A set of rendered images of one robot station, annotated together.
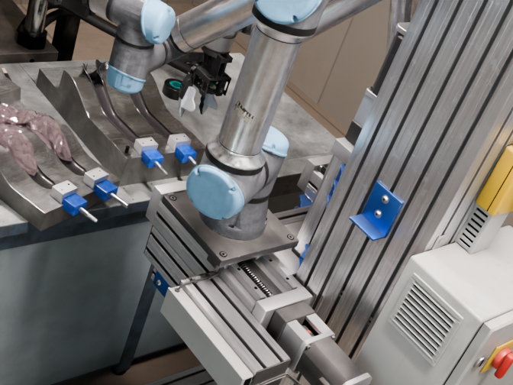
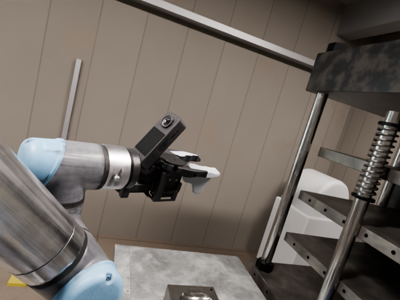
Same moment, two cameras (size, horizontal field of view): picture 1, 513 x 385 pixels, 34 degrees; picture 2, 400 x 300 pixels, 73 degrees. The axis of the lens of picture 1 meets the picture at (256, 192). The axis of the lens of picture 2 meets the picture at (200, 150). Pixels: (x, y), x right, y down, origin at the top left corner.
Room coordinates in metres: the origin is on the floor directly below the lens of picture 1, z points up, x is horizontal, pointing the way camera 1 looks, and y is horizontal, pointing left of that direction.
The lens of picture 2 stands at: (1.81, 0.08, 1.57)
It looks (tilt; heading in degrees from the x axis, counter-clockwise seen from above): 9 degrees down; 121
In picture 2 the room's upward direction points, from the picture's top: 16 degrees clockwise
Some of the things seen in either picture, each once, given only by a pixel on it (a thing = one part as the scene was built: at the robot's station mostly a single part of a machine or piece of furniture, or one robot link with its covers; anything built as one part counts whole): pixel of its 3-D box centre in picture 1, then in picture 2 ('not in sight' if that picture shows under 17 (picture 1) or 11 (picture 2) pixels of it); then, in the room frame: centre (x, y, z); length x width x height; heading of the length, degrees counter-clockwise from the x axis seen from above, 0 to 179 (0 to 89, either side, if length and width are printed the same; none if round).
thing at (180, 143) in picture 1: (187, 156); not in sight; (1.92, 0.21, 0.89); 0.13 x 0.05 x 0.05; 50
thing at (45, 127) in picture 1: (20, 128); not in sight; (1.74, 0.61, 0.90); 0.26 x 0.18 x 0.08; 67
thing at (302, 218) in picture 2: not in sight; (308, 227); (1.49, 3.26, 0.62); 0.70 x 0.57 x 1.24; 50
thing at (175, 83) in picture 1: (175, 88); not in sight; (2.39, 0.36, 0.82); 0.08 x 0.08 x 0.04
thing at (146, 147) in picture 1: (153, 160); not in sight; (1.84, 0.28, 0.89); 0.13 x 0.05 x 0.05; 49
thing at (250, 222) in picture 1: (238, 199); not in sight; (1.51, 0.03, 1.09); 0.15 x 0.15 x 0.10
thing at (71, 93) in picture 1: (120, 108); not in sight; (2.06, 0.45, 0.87); 0.50 x 0.26 x 0.14; 49
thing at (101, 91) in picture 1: (124, 97); not in sight; (2.05, 0.44, 0.92); 0.35 x 0.16 x 0.09; 49
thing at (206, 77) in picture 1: (211, 69); not in sight; (1.93, 0.22, 1.15); 0.09 x 0.08 x 0.12; 49
